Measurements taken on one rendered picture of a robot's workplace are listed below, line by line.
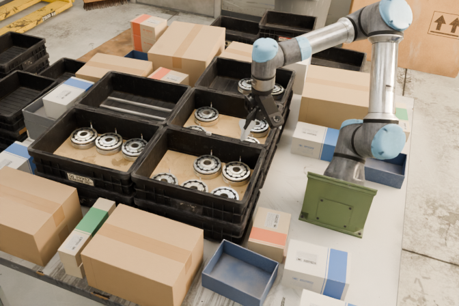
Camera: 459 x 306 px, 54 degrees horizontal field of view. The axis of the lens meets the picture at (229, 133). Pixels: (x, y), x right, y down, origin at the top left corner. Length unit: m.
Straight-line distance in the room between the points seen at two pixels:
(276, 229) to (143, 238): 0.45
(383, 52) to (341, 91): 0.53
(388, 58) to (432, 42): 2.80
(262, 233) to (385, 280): 0.43
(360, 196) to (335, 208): 0.11
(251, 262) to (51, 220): 0.66
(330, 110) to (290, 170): 0.33
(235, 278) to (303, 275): 0.22
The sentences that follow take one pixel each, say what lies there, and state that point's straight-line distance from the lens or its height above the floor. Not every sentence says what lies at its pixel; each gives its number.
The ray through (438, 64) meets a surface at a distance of 4.44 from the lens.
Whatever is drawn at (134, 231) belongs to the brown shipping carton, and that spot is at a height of 0.86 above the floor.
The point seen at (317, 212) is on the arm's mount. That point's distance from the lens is 1.68.
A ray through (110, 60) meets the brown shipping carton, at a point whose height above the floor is 0.86.
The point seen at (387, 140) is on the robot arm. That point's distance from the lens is 1.56.
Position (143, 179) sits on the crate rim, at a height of 0.93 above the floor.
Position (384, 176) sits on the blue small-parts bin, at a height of 0.74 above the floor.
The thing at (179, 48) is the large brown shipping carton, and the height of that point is 0.90.
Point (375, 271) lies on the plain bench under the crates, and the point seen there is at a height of 0.70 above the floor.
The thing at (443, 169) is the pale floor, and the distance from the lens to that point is 3.34.
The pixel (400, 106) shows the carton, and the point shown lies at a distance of 2.36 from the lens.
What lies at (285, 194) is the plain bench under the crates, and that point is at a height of 0.70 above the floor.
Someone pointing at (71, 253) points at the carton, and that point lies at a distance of 1.51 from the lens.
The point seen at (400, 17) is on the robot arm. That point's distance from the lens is 1.63.
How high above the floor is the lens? 1.97
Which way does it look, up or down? 38 degrees down
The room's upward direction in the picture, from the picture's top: 3 degrees clockwise
